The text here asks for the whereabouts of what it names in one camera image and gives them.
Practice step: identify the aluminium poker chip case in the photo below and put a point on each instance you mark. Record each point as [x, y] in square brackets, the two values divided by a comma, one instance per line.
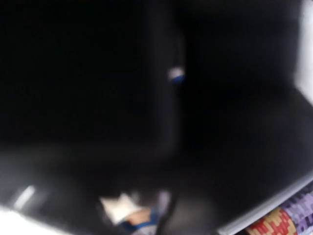
[193, 108]

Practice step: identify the red poker chip stack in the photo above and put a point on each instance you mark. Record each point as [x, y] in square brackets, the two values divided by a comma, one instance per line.
[277, 222]

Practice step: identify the purple chip row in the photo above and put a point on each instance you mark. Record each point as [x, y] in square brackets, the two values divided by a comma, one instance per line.
[299, 207]

